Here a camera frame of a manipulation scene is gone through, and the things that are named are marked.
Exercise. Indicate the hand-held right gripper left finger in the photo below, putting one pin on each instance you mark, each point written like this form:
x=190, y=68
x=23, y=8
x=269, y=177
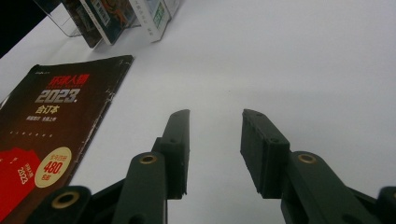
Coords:
x=176, y=161

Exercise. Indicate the black and red magazine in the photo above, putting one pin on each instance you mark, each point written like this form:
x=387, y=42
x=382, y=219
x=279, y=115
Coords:
x=46, y=124

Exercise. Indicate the white book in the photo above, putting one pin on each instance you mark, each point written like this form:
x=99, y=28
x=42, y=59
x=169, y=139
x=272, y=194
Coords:
x=146, y=21

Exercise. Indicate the purple cover magazine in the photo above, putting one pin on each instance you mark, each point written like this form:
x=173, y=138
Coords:
x=84, y=28
x=112, y=18

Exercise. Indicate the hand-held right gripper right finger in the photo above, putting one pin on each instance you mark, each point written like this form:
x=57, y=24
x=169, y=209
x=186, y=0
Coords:
x=267, y=161

